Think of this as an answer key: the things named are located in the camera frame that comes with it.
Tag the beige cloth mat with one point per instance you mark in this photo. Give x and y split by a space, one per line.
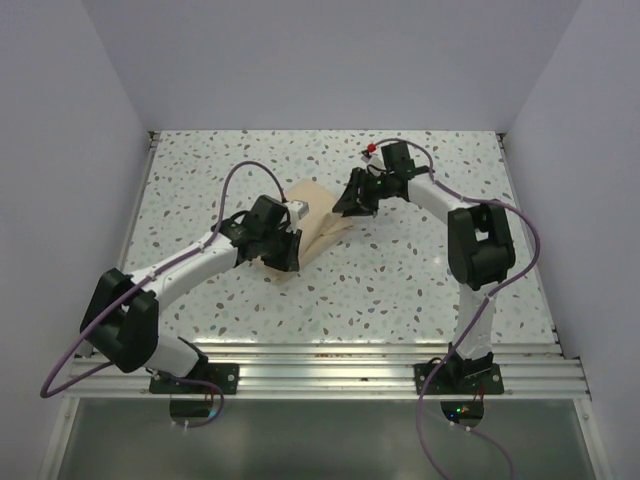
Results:
321 227

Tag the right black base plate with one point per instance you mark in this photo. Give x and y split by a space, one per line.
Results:
431 380

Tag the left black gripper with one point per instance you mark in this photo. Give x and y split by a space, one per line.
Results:
282 247

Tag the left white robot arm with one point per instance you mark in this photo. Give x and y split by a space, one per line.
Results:
122 320

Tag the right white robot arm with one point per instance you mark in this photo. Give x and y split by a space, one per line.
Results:
480 254

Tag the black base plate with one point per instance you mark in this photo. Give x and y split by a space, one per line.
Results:
431 380
225 376

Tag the aluminium rail frame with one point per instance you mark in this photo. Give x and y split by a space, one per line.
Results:
334 371

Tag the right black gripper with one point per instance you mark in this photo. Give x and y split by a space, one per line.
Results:
363 190

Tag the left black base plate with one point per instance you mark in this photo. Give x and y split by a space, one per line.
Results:
225 376

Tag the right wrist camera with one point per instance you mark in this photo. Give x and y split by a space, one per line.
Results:
373 163

